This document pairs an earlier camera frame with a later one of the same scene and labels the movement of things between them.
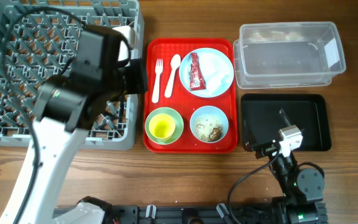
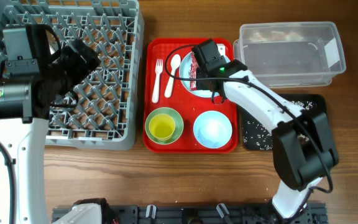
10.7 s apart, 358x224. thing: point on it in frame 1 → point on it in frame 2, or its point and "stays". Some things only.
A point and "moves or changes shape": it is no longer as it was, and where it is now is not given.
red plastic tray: (192, 104) stays
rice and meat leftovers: (208, 128) → (259, 134)
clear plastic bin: (287, 54) stays
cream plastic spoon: (175, 61) stays
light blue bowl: (209, 124) moves or changes shape
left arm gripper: (138, 68) → (69, 55)
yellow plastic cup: (161, 126) stays
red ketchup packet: (196, 78) stays
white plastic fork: (158, 69) stays
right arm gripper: (264, 149) → (201, 73)
